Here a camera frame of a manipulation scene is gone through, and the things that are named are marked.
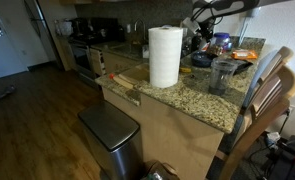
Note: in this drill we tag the wooden cutting board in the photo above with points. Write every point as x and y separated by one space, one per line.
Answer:
135 74

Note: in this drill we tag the wooden chair grey backrest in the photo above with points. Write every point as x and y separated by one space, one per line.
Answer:
267 66

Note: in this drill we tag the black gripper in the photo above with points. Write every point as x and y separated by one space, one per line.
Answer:
207 28

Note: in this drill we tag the clear bag of nuts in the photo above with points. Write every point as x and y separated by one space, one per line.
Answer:
214 50

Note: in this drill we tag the clear jar blue lid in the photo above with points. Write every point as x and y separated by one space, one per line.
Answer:
223 40

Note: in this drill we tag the white bottle purple cap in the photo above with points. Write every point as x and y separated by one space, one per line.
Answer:
204 45

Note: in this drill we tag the stainless steel refrigerator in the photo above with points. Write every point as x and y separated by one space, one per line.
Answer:
42 26

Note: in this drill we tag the small yellow object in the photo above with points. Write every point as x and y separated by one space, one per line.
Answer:
185 70

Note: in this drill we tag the white paper towel roll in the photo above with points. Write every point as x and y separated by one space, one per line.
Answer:
165 56

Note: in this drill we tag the beige sink cabinet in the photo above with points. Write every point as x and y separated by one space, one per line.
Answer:
115 63

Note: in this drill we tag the white countertop container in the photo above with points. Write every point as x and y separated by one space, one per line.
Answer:
64 28

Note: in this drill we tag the orange snack package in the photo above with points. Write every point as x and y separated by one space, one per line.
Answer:
244 55

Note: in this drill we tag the large wooden chair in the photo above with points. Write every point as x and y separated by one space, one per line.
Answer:
253 133

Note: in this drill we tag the clear plastic blender cup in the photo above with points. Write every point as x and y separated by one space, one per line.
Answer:
220 83

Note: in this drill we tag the black stove oven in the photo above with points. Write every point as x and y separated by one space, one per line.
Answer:
82 56

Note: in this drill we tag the black plastic tray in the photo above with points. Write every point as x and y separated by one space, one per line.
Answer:
244 66

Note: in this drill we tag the metal sink faucet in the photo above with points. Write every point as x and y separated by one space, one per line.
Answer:
144 31

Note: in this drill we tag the white door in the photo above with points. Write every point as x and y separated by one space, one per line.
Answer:
7 56

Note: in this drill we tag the beige kitchen island cabinet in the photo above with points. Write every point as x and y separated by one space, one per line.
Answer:
173 140

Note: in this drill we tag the black countertop appliance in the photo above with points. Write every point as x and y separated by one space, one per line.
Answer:
194 44

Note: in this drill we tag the dark shoes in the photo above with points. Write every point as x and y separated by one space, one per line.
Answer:
3 92

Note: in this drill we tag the stainless steel trash can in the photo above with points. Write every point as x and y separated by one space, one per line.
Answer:
110 133

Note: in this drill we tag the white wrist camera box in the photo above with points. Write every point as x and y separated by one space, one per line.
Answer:
191 25

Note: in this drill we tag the dark blue bowl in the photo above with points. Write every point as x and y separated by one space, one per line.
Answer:
202 60

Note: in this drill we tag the black bag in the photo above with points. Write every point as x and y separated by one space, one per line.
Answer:
290 160

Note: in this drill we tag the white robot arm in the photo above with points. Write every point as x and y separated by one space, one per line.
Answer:
227 6

